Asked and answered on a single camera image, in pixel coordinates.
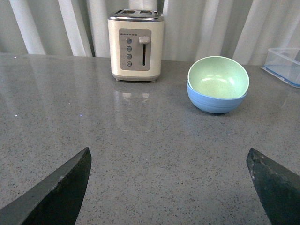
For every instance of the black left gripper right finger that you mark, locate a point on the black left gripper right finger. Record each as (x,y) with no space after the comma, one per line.
(277,187)

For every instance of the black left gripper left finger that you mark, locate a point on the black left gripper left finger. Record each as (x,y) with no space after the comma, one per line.
(56,200)

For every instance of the light blue bowl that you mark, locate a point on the light blue bowl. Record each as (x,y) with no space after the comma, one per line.
(213,104)

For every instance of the light green bowl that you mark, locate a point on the light green bowl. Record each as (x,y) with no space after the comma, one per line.
(218,77)

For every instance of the clear plastic food container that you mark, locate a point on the clear plastic food container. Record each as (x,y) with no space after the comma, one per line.
(284,63)

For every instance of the white curtain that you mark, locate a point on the white curtain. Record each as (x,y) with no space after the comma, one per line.
(242,30)

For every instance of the cream toaster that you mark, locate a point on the cream toaster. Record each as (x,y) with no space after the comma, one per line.
(136,39)

